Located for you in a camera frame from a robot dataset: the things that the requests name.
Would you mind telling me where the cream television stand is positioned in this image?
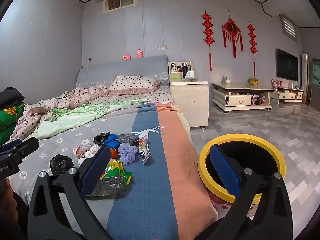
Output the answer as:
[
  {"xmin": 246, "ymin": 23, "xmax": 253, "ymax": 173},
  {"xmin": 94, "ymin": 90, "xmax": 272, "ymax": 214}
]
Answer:
[{"xmin": 271, "ymin": 86, "xmax": 305, "ymax": 103}]

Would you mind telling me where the black cloth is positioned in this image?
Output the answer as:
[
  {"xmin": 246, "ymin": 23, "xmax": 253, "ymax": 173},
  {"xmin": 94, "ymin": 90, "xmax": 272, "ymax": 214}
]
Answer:
[{"xmin": 0, "ymin": 87, "xmax": 25, "ymax": 109}]

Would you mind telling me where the white standing air conditioner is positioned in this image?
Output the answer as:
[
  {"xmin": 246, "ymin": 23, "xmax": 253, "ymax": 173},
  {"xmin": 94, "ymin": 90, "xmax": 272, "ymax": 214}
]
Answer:
[{"xmin": 300, "ymin": 53, "xmax": 310, "ymax": 89}]

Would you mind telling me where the green snack packet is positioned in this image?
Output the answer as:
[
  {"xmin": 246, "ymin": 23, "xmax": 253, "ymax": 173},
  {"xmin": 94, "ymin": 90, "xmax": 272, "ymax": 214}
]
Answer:
[{"xmin": 99, "ymin": 159, "xmax": 132, "ymax": 186}]

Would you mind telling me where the small red white snack packet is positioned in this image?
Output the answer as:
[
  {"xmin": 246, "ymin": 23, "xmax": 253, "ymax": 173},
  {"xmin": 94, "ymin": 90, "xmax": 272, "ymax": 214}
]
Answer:
[{"xmin": 138, "ymin": 136, "xmax": 152, "ymax": 165}]

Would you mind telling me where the purple fluffy cloth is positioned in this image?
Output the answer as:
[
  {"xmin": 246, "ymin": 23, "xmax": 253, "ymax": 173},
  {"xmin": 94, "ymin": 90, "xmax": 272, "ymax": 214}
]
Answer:
[{"xmin": 117, "ymin": 142, "xmax": 139, "ymax": 165}]

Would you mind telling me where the red diamond tassel hanging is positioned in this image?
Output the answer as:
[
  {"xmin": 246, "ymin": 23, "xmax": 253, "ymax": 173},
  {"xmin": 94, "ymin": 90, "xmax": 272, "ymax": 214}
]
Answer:
[{"xmin": 222, "ymin": 8, "xmax": 243, "ymax": 58}]

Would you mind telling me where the black plastic bag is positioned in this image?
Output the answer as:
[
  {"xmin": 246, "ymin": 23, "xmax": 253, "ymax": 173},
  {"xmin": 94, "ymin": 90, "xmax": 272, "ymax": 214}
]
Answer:
[
  {"xmin": 94, "ymin": 132, "xmax": 110, "ymax": 146},
  {"xmin": 49, "ymin": 154, "xmax": 74, "ymax": 175}
]

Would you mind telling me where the striped deer print sheet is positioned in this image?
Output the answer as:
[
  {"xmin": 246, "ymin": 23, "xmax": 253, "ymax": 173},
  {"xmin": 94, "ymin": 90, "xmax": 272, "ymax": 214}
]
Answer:
[{"xmin": 7, "ymin": 102, "xmax": 219, "ymax": 240}]

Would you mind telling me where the blue cloth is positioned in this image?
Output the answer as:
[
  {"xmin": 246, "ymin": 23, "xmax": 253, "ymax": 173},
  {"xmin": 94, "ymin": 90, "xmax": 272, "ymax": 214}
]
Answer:
[{"xmin": 102, "ymin": 134, "xmax": 120, "ymax": 148}]

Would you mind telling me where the brown panel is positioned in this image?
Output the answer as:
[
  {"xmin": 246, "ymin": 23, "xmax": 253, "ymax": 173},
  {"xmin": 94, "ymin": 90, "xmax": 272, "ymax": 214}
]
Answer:
[{"xmin": 309, "ymin": 84, "xmax": 320, "ymax": 108}]

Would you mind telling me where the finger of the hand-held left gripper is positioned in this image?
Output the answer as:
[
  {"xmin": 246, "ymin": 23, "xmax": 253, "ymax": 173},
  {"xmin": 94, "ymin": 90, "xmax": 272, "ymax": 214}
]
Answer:
[
  {"xmin": 0, "ymin": 139, "xmax": 22, "ymax": 153},
  {"xmin": 10, "ymin": 137, "xmax": 40, "ymax": 162}
]

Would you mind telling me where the grey plastic bag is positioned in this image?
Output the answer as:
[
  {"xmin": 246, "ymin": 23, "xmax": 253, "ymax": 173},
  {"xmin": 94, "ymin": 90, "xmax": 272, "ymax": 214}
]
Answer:
[{"xmin": 117, "ymin": 133, "xmax": 139, "ymax": 147}]

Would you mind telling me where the person's left hand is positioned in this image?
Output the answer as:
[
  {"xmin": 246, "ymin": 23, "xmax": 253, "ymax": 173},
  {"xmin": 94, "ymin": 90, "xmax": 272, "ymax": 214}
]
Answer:
[{"xmin": 0, "ymin": 180, "xmax": 19, "ymax": 220}]

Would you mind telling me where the light green floral quilt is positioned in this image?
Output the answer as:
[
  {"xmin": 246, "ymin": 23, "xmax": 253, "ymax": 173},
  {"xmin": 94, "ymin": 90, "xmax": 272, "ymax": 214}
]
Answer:
[{"xmin": 31, "ymin": 99, "xmax": 148, "ymax": 140}]

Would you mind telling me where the pink toy figure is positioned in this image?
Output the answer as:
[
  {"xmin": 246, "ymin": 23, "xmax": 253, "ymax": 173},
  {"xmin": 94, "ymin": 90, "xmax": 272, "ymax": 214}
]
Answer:
[{"xmin": 272, "ymin": 79, "xmax": 284, "ymax": 92}]

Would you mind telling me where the grey upholstered bed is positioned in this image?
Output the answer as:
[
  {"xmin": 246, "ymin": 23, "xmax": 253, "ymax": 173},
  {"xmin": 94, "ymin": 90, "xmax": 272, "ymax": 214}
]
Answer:
[{"xmin": 76, "ymin": 55, "xmax": 169, "ymax": 92}]

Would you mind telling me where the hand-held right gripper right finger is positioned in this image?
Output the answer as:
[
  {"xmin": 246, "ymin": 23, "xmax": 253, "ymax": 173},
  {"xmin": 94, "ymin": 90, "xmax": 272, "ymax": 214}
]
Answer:
[{"xmin": 209, "ymin": 144, "xmax": 293, "ymax": 240}]

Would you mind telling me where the polka dot fitted sheet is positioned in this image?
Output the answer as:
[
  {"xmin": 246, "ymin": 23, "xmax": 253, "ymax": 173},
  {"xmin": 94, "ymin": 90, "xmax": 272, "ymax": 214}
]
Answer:
[{"xmin": 90, "ymin": 85, "xmax": 175, "ymax": 105}]

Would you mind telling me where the cream bedside cabinet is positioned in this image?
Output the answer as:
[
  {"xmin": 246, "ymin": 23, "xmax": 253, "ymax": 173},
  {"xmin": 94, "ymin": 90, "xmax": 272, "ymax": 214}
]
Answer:
[{"xmin": 169, "ymin": 77, "xmax": 209, "ymax": 130}]

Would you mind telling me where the small wall window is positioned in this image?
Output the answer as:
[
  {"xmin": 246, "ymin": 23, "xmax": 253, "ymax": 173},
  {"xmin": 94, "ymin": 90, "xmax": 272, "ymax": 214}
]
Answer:
[{"xmin": 102, "ymin": 0, "xmax": 138, "ymax": 14}]

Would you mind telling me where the polka dot pillow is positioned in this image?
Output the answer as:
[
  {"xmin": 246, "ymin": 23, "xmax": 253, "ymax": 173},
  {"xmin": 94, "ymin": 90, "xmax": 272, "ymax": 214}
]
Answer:
[{"xmin": 108, "ymin": 75, "xmax": 161, "ymax": 96}]

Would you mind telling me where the person's left forearm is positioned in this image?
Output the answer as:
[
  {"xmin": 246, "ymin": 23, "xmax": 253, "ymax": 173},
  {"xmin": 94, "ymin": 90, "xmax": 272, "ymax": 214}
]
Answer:
[{"xmin": 0, "ymin": 195, "xmax": 30, "ymax": 240}]

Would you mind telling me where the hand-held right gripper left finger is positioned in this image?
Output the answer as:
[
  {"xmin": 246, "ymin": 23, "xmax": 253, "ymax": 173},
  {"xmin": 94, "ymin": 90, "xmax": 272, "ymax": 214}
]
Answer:
[{"xmin": 27, "ymin": 144, "xmax": 113, "ymax": 240}]

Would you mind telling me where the fish tank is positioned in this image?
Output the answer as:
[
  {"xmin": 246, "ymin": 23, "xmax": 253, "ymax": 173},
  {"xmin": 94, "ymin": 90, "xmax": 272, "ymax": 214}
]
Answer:
[{"xmin": 310, "ymin": 58, "xmax": 320, "ymax": 87}]

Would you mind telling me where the black television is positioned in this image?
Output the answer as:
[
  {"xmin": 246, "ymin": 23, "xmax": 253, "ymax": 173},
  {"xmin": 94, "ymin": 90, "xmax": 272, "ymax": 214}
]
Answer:
[{"xmin": 276, "ymin": 48, "xmax": 299, "ymax": 82}]

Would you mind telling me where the yellow plastic bin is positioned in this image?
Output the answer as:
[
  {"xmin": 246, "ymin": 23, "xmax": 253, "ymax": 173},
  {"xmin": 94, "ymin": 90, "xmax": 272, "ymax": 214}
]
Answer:
[{"xmin": 197, "ymin": 133, "xmax": 286, "ymax": 205}]

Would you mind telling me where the pink polka dot quilt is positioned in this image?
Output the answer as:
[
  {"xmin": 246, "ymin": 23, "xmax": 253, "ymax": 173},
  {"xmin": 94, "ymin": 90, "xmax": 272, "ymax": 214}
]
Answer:
[{"xmin": 11, "ymin": 85, "xmax": 109, "ymax": 140}]

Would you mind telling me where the clear plastic wrapper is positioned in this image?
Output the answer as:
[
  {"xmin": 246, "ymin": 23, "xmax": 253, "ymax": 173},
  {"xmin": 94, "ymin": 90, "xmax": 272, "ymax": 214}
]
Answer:
[{"xmin": 87, "ymin": 175, "xmax": 125, "ymax": 197}]

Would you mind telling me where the red knot wall hanging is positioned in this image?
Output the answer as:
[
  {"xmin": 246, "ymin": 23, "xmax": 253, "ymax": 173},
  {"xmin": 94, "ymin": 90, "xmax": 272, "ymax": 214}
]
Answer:
[
  {"xmin": 247, "ymin": 21, "xmax": 258, "ymax": 77},
  {"xmin": 201, "ymin": 11, "xmax": 215, "ymax": 72}
]

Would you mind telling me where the white tv stand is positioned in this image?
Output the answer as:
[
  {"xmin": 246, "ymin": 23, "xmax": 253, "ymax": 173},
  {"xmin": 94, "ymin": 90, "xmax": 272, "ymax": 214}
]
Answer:
[{"xmin": 212, "ymin": 82, "xmax": 274, "ymax": 111}]

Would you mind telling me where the white wall cord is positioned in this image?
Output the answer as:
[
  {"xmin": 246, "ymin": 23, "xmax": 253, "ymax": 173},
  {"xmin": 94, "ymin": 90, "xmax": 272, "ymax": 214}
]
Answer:
[{"xmin": 142, "ymin": 0, "xmax": 147, "ymax": 34}]

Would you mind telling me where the red toy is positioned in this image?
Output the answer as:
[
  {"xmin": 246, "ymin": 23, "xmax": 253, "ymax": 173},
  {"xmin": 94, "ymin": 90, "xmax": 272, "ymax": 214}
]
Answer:
[{"xmin": 254, "ymin": 94, "xmax": 268, "ymax": 105}]

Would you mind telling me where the green leaf print blanket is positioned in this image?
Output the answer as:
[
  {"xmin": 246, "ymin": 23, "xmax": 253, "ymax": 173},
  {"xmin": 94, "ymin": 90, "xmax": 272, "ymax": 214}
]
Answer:
[{"xmin": 0, "ymin": 104, "xmax": 25, "ymax": 145}]

